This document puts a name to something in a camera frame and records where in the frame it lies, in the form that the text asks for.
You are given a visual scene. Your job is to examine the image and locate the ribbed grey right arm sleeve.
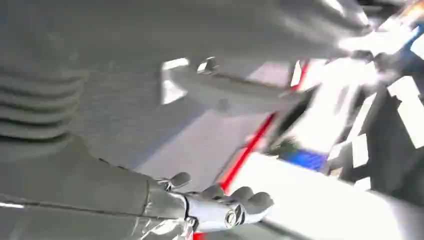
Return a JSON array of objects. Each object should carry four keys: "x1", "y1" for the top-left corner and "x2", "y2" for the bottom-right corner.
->
[{"x1": 0, "y1": 65, "x2": 88, "y2": 162}]

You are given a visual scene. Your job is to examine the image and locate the white flat panel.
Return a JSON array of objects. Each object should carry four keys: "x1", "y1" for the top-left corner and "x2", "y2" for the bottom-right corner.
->
[{"x1": 228, "y1": 152, "x2": 408, "y2": 240}]

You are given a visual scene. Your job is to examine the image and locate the grey metal bar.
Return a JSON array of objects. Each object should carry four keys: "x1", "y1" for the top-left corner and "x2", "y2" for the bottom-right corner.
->
[{"x1": 161, "y1": 56, "x2": 311, "y2": 116}]

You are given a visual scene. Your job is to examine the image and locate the blue ribbed object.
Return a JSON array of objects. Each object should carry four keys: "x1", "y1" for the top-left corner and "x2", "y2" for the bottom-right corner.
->
[{"x1": 281, "y1": 148, "x2": 329, "y2": 172}]

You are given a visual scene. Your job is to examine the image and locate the red tape line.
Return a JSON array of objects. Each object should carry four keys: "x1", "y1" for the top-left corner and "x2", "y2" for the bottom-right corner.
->
[{"x1": 193, "y1": 61, "x2": 311, "y2": 240}]

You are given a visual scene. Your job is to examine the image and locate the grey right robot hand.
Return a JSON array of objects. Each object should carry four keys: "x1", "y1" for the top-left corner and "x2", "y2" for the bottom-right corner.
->
[{"x1": 0, "y1": 0, "x2": 372, "y2": 240}]

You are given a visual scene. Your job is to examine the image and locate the black frame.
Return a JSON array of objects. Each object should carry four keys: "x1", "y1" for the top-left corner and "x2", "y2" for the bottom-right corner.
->
[{"x1": 337, "y1": 86, "x2": 424, "y2": 206}]

